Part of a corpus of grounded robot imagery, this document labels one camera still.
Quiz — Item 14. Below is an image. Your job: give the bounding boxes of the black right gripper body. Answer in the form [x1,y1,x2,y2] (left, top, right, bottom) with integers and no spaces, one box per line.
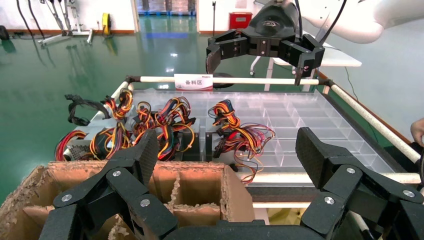
[243,1,297,57]

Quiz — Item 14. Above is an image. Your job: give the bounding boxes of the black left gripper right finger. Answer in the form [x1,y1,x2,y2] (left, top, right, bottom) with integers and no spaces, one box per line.
[294,126,424,240]

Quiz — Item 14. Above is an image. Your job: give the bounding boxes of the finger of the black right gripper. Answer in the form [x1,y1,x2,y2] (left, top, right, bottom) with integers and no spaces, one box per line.
[205,29,250,75]
[279,33,326,86]

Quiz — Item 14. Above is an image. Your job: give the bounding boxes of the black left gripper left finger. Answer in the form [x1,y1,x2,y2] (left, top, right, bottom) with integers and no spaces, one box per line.
[39,128,180,240]

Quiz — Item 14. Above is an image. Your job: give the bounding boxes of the person hand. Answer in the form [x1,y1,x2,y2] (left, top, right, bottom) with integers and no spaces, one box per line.
[410,118,424,147]

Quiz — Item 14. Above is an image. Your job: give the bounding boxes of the black upright pole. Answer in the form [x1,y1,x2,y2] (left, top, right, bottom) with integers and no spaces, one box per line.
[211,0,217,37]

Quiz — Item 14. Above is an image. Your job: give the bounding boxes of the white office table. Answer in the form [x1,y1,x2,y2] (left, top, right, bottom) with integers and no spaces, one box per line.
[250,31,363,93]

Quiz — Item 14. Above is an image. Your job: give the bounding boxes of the black round seat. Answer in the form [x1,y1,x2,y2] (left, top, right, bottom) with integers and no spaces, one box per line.
[211,72,234,90]

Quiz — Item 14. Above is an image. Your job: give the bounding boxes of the white red label sign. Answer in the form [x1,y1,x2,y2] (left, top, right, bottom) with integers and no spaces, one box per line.
[173,73,214,92]

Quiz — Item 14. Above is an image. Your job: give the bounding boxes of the clear plastic compartment tray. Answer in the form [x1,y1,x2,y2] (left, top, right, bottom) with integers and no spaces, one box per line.
[132,89,397,175]

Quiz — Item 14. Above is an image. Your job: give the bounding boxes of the worn cardboard divider box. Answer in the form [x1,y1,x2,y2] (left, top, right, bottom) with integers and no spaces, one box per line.
[0,160,256,240]

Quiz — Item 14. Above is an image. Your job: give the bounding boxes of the blue pallet row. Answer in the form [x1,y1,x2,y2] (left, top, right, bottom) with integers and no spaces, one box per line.
[137,9,197,17]

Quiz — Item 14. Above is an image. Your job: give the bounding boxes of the white metal floor stand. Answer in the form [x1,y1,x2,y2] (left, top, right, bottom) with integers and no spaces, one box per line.
[38,0,94,46]

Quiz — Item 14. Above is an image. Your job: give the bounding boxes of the red wall cabinet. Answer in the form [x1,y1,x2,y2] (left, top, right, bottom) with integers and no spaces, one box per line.
[229,12,253,31]

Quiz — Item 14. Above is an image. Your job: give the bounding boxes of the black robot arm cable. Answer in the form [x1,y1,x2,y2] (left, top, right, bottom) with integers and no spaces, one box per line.
[294,0,348,46]

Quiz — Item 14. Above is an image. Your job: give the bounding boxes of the grey power supply multicoloured cables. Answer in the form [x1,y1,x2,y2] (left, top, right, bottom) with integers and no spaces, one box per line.
[88,122,135,162]
[153,96,201,163]
[132,100,158,137]
[205,99,276,185]

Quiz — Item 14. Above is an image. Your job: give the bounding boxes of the white pipe cart frame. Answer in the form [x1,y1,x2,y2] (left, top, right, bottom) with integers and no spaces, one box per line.
[96,75,424,233]

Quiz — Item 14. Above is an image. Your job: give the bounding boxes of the grey power supply red cables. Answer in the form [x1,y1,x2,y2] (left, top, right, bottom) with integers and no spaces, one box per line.
[54,129,94,162]

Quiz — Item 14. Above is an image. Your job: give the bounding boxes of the grey power supply black cables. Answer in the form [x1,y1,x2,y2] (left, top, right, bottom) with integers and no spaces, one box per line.
[64,88,134,133]

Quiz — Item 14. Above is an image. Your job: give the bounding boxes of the yellow hose reel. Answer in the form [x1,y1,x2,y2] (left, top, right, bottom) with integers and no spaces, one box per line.
[101,12,112,37]

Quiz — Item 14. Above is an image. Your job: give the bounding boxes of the black hanging cable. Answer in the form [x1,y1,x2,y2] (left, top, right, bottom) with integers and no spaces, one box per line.
[15,0,35,38]
[27,0,46,40]

